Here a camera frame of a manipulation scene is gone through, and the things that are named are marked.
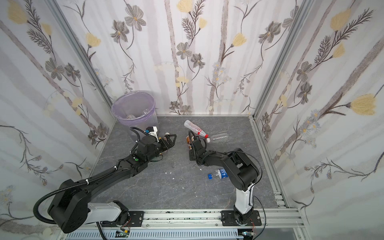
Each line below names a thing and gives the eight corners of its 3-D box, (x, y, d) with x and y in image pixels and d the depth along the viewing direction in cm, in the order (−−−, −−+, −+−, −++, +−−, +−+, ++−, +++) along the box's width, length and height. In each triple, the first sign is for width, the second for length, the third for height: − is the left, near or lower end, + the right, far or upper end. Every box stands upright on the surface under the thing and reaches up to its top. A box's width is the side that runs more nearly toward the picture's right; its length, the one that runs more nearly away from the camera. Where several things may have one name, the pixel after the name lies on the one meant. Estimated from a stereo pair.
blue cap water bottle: (207, 179, 89) (208, 176, 85) (207, 172, 92) (208, 168, 88) (226, 180, 89) (227, 176, 85) (225, 172, 92) (226, 168, 88)
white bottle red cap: (183, 127, 116) (182, 122, 111) (187, 123, 118) (187, 119, 114) (204, 140, 108) (205, 136, 104) (208, 136, 111) (209, 131, 106)
